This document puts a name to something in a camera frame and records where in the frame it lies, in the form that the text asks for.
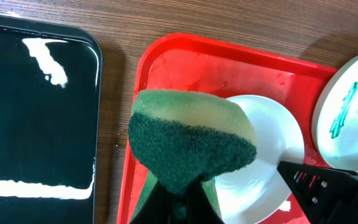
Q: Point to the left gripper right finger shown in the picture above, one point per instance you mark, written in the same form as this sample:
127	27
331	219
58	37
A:
198	207

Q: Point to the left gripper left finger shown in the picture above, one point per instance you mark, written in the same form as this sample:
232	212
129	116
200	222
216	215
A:
157	209

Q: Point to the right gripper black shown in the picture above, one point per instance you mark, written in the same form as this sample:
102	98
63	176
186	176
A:
326	196

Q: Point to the white plate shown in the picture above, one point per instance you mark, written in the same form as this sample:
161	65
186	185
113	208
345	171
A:
335	119
253	193

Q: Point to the green yellow scrub sponge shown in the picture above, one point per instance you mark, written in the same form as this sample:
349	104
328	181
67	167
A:
184	136

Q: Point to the red tray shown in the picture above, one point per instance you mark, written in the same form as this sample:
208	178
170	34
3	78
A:
190	62

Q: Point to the black tray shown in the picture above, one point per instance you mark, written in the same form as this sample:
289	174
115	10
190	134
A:
50	85

